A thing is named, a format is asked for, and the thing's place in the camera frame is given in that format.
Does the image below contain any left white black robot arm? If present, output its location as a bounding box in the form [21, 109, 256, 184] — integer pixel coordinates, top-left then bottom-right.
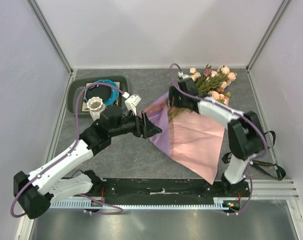
[10, 105, 162, 219]

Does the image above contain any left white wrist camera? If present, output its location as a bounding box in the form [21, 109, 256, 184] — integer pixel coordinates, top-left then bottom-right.
[122, 92, 142, 116]

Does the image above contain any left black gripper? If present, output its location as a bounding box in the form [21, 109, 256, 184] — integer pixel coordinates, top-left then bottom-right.
[109, 108, 163, 140]

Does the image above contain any aluminium frame post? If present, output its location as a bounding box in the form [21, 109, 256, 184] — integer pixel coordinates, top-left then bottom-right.
[26, 0, 74, 75]
[246, 0, 292, 73]

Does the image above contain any light blue slotted cable duct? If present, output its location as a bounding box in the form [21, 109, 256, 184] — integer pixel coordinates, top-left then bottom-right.
[49, 197, 241, 210]

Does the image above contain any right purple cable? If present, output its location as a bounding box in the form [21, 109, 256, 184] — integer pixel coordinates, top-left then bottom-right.
[168, 62, 269, 216]

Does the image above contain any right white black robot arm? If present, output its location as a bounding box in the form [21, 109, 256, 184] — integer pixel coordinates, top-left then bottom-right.
[168, 78, 268, 197]

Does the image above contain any blue rimmed black bowl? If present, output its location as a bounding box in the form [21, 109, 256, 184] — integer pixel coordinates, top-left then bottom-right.
[84, 79, 120, 106]

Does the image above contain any dark green plastic tray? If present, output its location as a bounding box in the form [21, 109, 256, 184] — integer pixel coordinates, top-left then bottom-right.
[67, 76, 129, 117]

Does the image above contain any black printed ribbon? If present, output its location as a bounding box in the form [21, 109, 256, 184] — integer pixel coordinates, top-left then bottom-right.
[221, 130, 286, 182]

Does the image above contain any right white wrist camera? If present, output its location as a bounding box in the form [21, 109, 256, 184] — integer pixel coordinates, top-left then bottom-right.
[177, 71, 191, 80]

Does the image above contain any white ribbed vase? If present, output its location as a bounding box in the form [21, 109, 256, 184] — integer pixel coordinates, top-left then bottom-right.
[87, 97, 106, 121]

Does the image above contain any purple cable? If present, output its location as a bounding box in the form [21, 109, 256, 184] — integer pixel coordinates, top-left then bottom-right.
[10, 82, 129, 218]
[168, 62, 269, 216]

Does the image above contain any right aluminium frame post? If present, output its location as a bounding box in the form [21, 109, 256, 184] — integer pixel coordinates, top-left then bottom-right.
[246, 0, 292, 73]

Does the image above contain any pink artificial flower bunch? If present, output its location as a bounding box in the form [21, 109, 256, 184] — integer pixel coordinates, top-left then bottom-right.
[167, 63, 237, 122]

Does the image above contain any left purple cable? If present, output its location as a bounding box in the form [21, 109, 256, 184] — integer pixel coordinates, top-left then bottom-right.
[10, 82, 129, 218]

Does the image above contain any beige square board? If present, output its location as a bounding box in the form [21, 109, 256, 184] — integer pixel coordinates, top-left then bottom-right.
[81, 85, 121, 113]

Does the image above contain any left aluminium frame post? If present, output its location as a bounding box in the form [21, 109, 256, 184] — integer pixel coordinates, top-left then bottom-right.
[26, 0, 74, 75]

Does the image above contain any purple pink wrapping paper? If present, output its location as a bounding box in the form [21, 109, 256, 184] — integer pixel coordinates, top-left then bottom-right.
[145, 92, 225, 185]

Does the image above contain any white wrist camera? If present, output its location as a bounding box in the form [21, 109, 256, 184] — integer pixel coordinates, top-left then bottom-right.
[122, 92, 142, 116]
[177, 71, 191, 80]

